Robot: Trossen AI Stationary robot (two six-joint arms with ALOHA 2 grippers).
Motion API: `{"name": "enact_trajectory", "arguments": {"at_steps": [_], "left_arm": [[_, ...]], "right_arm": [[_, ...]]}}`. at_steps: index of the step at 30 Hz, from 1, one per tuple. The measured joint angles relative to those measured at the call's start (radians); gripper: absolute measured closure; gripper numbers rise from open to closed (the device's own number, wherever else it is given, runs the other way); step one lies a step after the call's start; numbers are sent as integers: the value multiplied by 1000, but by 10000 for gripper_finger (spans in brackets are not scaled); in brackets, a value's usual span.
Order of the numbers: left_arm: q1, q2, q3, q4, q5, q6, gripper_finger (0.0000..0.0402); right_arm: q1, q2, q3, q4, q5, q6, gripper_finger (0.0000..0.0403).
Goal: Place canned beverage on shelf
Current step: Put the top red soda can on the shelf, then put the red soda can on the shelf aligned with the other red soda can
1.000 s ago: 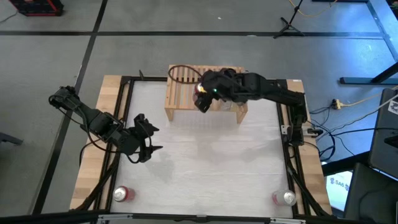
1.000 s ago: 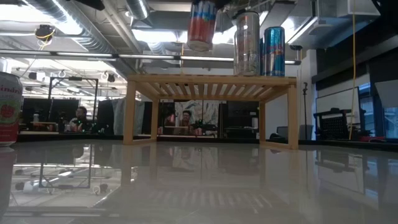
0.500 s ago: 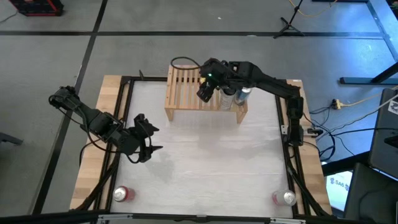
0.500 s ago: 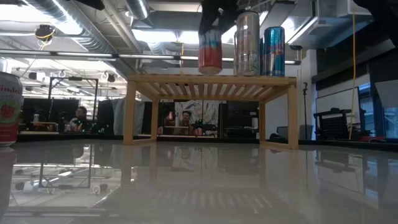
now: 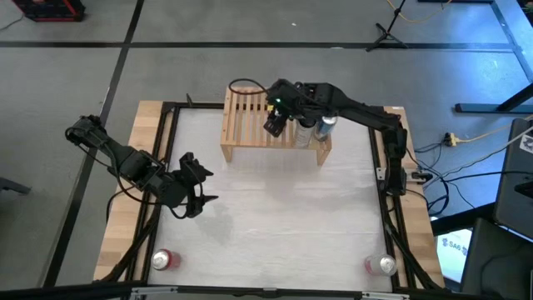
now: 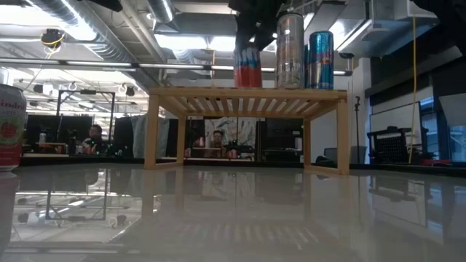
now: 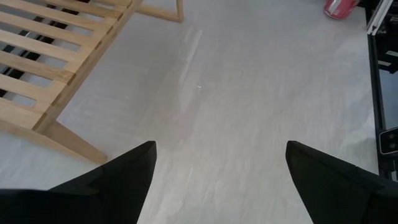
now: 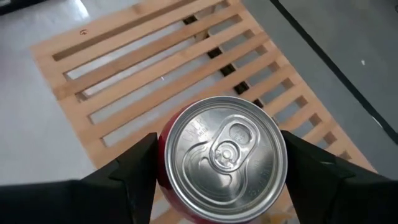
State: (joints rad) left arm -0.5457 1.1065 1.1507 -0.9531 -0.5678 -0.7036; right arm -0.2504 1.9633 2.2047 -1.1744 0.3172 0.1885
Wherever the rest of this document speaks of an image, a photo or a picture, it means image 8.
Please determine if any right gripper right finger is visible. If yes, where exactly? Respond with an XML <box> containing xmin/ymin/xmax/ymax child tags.
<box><xmin>280</xmin><ymin>129</ymin><xmax>398</xmax><ymax>224</ymax></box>

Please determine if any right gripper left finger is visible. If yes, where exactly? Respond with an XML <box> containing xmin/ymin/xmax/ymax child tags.
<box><xmin>79</xmin><ymin>132</ymin><xmax>159</xmax><ymax>224</ymax></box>

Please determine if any plain red soda can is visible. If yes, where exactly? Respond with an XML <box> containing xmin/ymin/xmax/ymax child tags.
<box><xmin>157</xmin><ymin>95</ymin><xmax>289</xmax><ymax>224</ymax></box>

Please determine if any slatted wooden shelf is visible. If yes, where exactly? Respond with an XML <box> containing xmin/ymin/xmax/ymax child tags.
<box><xmin>30</xmin><ymin>0</ymin><xmax>377</xmax><ymax>224</ymax></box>

